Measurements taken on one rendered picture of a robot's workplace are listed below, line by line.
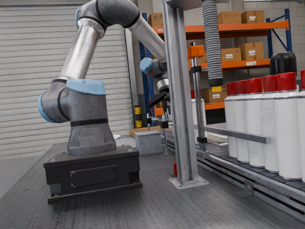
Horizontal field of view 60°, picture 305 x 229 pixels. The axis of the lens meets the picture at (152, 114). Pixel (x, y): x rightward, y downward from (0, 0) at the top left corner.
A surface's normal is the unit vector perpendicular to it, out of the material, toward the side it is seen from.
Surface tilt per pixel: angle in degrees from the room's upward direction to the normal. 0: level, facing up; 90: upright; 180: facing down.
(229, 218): 0
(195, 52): 90
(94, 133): 68
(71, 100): 87
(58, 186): 90
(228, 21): 91
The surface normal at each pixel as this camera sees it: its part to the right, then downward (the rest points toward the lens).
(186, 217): -0.10, -0.99
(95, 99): 0.62, -0.08
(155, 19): 0.22, 0.04
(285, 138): -0.68, 0.11
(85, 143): -0.03, -0.33
